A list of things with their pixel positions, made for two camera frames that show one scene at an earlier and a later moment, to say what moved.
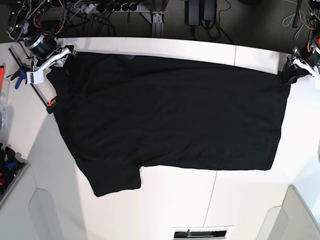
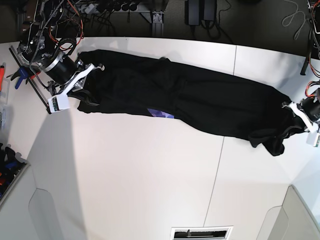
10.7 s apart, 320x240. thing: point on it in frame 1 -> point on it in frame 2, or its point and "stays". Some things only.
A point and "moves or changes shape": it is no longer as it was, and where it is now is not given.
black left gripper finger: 70,65 -> 84,95
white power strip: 90,7 stays
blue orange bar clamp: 22,73 stays
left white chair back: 43,213 stays
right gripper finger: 290,75 -> 292,130
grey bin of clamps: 12,170 stays
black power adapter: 196,10 stays
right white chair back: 292,220 stays
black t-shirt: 120,113 moves or changes shape
